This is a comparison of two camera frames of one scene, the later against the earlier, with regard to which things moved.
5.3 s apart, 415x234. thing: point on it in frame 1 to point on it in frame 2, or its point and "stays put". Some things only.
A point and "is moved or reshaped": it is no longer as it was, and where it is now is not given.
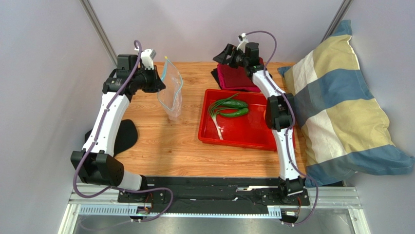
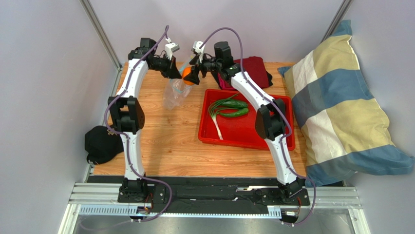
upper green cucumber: [235, 104] stays put
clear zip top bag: [170, 98] is moved or reshaped
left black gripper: [157, 85] to [171, 71]
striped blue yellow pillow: [342, 128] stays put
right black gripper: [226, 57] to [199, 67]
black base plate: [215, 195] stays put
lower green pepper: [242, 111] stays put
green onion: [215, 107] stays put
